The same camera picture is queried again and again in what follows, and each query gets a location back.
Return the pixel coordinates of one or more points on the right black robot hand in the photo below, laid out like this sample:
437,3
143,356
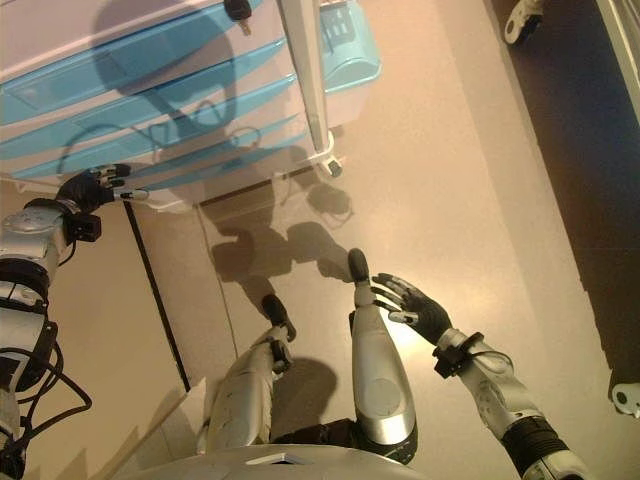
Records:
425,312

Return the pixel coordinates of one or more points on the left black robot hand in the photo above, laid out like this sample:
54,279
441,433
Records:
82,192

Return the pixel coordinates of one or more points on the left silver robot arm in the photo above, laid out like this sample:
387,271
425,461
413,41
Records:
25,310

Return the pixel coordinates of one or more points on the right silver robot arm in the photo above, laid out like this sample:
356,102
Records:
500,400

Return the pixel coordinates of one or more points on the right silver robot leg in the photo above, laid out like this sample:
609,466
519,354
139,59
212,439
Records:
380,380

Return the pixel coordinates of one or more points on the silver robot leg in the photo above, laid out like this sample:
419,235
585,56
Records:
380,380
245,395

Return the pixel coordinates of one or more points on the cart caster wheel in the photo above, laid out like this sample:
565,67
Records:
334,166

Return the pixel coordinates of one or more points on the left silver robot leg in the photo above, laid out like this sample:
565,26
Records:
245,395

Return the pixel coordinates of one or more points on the grey robot torso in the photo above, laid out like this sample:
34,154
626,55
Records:
270,465

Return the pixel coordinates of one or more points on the bed caster wheel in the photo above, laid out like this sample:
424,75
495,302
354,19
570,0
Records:
625,399
522,20

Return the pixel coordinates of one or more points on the black cart keys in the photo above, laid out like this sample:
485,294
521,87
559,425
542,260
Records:
239,12

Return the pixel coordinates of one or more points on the white medical cart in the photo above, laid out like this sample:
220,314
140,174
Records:
305,75

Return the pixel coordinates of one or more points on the blue-lidded trash bin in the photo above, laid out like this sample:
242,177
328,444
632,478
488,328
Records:
350,55

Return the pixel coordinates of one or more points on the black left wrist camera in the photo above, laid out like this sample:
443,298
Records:
84,227

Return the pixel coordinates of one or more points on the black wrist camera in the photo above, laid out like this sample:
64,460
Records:
84,227
455,357

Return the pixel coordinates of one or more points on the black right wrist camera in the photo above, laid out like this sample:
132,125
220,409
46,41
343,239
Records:
455,357

